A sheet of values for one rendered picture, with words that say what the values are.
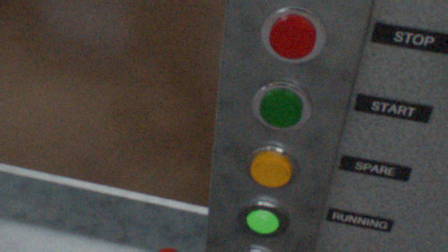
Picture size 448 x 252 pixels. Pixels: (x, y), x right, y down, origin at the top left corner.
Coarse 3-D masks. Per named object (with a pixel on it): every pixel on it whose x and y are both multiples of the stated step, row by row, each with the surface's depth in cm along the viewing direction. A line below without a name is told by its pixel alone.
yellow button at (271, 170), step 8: (256, 160) 44; (264, 160) 44; (272, 160) 44; (280, 160) 44; (256, 168) 45; (264, 168) 44; (272, 168) 44; (280, 168) 44; (288, 168) 44; (256, 176) 45; (264, 176) 45; (272, 176) 45; (280, 176) 45; (288, 176) 45; (264, 184) 45; (272, 184) 45; (280, 184) 45
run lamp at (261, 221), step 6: (258, 210) 48; (252, 216) 48; (258, 216) 48; (264, 216) 48; (270, 216) 48; (252, 222) 48; (258, 222) 48; (264, 222) 48; (270, 222) 48; (276, 222) 48; (252, 228) 49; (258, 228) 48; (264, 228) 48; (270, 228) 48
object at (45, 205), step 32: (0, 192) 80; (32, 192) 79; (64, 192) 78; (96, 192) 77; (128, 192) 77; (0, 224) 77; (32, 224) 78; (64, 224) 78; (96, 224) 79; (128, 224) 79; (160, 224) 78; (192, 224) 77
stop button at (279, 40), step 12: (276, 24) 38; (288, 24) 38; (300, 24) 38; (276, 36) 38; (288, 36) 38; (300, 36) 38; (312, 36) 38; (276, 48) 39; (288, 48) 38; (300, 48) 38; (312, 48) 38
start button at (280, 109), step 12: (264, 96) 41; (276, 96) 41; (288, 96) 41; (264, 108) 41; (276, 108) 41; (288, 108) 41; (300, 108) 41; (264, 120) 42; (276, 120) 42; (288, 120) 42
